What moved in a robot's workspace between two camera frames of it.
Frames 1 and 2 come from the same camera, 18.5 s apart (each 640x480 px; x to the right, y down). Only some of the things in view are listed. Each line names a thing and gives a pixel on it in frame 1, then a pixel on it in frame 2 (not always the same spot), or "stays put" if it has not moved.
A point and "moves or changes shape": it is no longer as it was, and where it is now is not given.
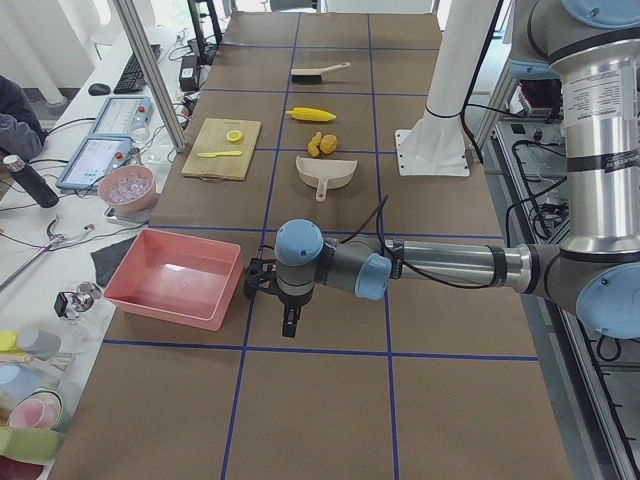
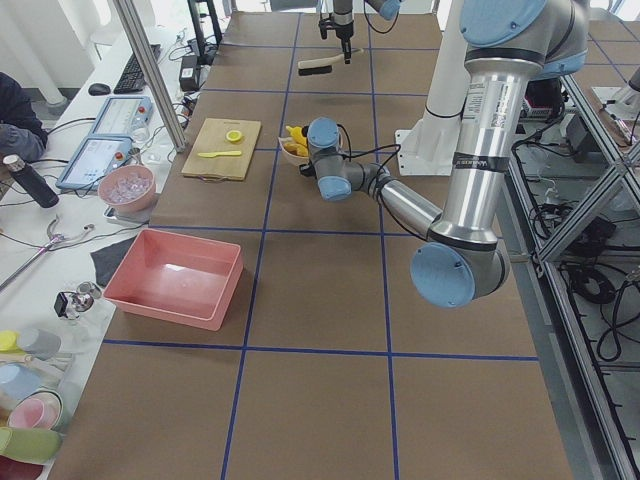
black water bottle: [43, 192] stays put
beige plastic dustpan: [330, 173] moves or changes shape
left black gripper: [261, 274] -> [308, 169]
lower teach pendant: [95, 157] stays put
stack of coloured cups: [32, 377] stays put
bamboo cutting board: [220, 147] stays put
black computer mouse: [98, 89] stays put
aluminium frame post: [151, 71] stays put
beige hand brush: [313, 75] -> [321, 66]
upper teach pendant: [125, 116] stays put
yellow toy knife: [213, 155] stays put
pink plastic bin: [178, 279] stays put
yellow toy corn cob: [311, 114] -> [297, 135]
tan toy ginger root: [313, 145] moves or changes shape
